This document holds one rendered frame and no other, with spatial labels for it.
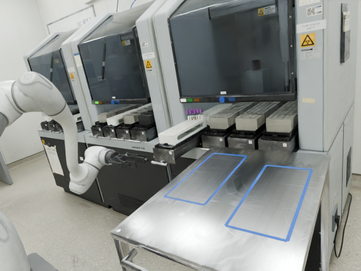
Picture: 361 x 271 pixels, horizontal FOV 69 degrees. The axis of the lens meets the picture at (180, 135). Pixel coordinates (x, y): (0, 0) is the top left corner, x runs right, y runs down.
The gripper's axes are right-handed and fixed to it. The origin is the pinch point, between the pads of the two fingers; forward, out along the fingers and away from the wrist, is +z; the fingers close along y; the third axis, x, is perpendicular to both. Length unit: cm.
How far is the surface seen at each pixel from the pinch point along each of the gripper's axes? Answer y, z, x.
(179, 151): 10.0, 21.4, -3.8
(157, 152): 5.6, 11.0, -4.2
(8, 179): 12, -269, 65
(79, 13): 145, -230, -120
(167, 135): 9.2, 16.2, -12.0
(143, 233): -44, 53, -7
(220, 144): 26.6, 34.3, -2.5
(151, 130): 32.3, -18.7, -5.2
